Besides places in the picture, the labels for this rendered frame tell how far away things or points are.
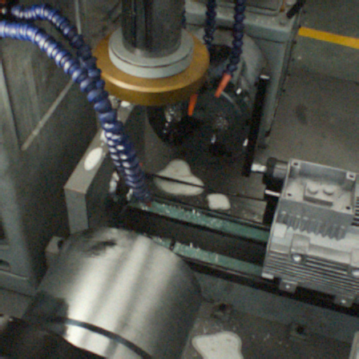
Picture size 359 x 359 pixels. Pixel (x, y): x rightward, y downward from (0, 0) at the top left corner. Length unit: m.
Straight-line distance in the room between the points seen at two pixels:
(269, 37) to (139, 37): 0.56
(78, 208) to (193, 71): 0.31
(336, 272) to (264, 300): 0.20
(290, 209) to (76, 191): 0.36
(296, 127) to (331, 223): 0.68
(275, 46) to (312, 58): 2.02
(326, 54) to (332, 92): 1.65
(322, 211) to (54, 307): 0.46
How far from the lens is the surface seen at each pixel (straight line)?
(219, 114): 1.22
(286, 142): 1.60
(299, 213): 1.00
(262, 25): 1.36
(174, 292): 0.87
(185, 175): 1.47
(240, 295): 1.19
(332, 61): 3.40
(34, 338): 0.57
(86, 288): 0.83
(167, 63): 0.87
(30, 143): 1.02
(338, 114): 1.73
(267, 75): 1.05
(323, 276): 1.06
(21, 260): 1.16
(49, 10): 0.80
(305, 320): 1.22
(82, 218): 1.02
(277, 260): 1.04
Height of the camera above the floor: 1.86
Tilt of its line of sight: 47 degrees down
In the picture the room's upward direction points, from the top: 4 degrees clockwise
